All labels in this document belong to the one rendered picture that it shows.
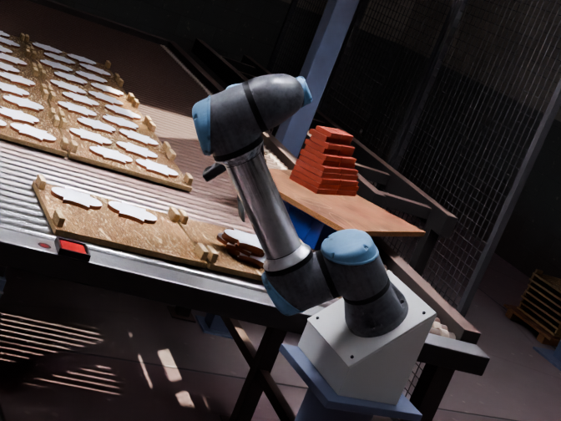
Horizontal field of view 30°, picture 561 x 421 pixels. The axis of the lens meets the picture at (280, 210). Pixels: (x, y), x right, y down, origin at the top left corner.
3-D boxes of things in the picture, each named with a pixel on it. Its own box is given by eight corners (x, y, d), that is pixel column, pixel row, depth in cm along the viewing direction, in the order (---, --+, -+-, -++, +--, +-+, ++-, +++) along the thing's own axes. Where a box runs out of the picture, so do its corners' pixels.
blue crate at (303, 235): (365, 250, 352) (376, 223, 350) (314, 251, 327) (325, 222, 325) (296, 210, 369) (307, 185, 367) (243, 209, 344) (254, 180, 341)
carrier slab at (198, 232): (340, 298, 290) (342, 293, 290) (208, 269, 272) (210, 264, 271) (293, 249, 320) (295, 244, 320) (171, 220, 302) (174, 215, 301)
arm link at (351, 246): (394, 288, 236) (374, 241, 230) (338, 310, 237) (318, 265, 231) (382, 260, 247) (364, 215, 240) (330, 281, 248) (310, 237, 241)
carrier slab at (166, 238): (205, 268, 271) (208, 263, 271) (53, 235, 253) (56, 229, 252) (169, 219, 301) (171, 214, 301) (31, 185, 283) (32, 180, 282)
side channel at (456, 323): (468, 362, 301) (482, 333, 299) (451, 358, 299) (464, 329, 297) (172, 58, 660) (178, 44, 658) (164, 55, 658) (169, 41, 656)
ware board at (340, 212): (423, 236, 358) (426, 231, 357) (346, 235, 317) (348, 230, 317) (314, 176, 384) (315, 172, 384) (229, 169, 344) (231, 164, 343)
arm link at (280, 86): (294, 58, 219) (300, 67, 268) (245, 79, 220) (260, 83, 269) (315, 110, 220) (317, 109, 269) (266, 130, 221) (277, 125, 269)
